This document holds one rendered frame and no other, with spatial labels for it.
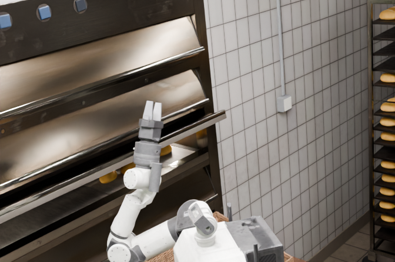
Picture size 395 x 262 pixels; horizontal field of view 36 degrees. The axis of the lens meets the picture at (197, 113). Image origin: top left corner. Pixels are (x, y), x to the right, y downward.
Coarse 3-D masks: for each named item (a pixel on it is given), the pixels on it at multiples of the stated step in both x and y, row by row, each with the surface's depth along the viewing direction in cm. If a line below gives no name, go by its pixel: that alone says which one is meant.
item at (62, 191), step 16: (176, 128) 285; (192, 128) 278; (128, 144) 274; (160, 144) 264; (96, 160) 257; (128, 160) 251; (64, 176) 244; (96, 176) 240; (16, 192) 236; (32, 192) 231; (64, 192) 229; (0, 208) 220; (32, 208) 220
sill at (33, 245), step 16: (192, 160) 303; (128, 192) 274; (96, 208) 262; (112, 208) 268; (64, 224) 250; (80, 224) 256; (32, 240) 240; (48, 240) 245; (0, 256) 231; (16, 256) 235
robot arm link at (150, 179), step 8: (136, 160) 200; (144, 160) 199; (152, 160) 200; (136, 168) 201; (144, 168) 200; (152, 168) 199; (160, 168) 199; (128, 176) 199; (136, 176) 197; (144, 176) 199; (152, 176) 199; (128, 184) 199; (136, 184) 197; (144, 184) 200; (152, 184) 198
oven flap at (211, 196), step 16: (192, 176) 309; (208, 176) 316; (160, 192) 294; (176, 192) 300; (192, 192) 307; (208, 192) 314; (144, 208) 285; (160, 208) 292; (176, 208) 298; (96, 224) 267; (144, 224) 284; (80, 240) 260; (96, 240) 265; (48, 256) 249; (64, 256) 254; (80, 256) 259; (96, 256) 264
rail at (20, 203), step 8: (216, 112) 291; (224, 112) 293; (200, 120) 282; (208, 120) 286; (184, 128) 274; (168, 136) 267; (128, 152) 252; (112, 160) 246; (120, 160) 249; (96, 168) 240; (104, 168) 243; (80, 176) 234; (56, 184) 227; (64, 184) 229; (40, 192) 222; (48, 192) 224; (24, 200) 217; (32, 200) 220; (8, 208) 213; (16, 208) 215
